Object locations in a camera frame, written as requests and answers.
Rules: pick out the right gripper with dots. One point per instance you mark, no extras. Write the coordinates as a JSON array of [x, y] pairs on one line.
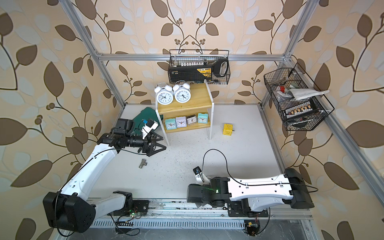
[[197, 204]]

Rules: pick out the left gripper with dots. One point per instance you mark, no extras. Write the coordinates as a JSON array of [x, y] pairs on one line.
[[151, 150]]

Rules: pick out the mint square alarm clock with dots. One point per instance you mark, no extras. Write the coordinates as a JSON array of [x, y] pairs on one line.
[[171, 124]]

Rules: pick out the lilac square alarm clock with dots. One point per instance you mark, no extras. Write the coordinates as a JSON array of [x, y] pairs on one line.
[[181, 122]]

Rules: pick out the clear square alarm clock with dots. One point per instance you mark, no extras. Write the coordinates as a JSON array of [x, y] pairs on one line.
[[191, 120]]

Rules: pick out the white twin-bell clock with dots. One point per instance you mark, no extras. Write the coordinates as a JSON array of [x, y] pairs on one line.
[[164, 93], [182, 92]]

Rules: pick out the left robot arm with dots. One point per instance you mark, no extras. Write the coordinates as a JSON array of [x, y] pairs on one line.
[[70, 207]]

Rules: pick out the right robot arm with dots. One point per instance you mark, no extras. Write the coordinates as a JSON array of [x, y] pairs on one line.
[[257, 194]]

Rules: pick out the wooden two-tier shelf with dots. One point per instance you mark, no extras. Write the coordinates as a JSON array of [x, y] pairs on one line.
[[200, 102]]

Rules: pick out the small grey metal clip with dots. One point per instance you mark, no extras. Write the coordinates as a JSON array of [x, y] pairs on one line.
[[143, 163]]

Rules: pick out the green plastic tool case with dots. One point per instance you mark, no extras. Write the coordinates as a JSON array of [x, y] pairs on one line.
[[144, 115]]

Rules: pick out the yellow cube box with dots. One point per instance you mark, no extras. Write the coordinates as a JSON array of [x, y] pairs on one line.
[[228, 129]]

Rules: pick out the black yellow tool box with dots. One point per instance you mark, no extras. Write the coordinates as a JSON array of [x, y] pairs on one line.
[[217, 72]]

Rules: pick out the socket set tray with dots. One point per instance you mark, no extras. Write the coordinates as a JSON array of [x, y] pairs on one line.
[[300, 110]]

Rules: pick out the white papers in basket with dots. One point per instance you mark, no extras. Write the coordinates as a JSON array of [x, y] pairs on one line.
[[301, 94]]

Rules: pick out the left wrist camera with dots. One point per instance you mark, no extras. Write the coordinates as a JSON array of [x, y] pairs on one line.
[[149, 125]]

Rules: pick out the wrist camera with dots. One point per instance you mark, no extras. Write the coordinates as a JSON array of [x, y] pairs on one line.
[[149, 125], [200, 177]]

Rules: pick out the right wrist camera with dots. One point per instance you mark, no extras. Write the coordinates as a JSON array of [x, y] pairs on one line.
[[200, 177]]

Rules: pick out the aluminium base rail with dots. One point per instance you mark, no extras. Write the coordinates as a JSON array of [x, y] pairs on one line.
[[179, 209]]

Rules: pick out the black wire basket back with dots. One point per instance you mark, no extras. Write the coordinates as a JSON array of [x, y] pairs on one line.
[[198, 55]]

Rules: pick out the black wire basket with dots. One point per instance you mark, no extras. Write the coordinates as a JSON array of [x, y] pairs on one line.
[[279, 81], [198, 55]]

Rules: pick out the black wire basket right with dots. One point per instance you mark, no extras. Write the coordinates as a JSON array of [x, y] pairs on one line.
[[279, 81]]

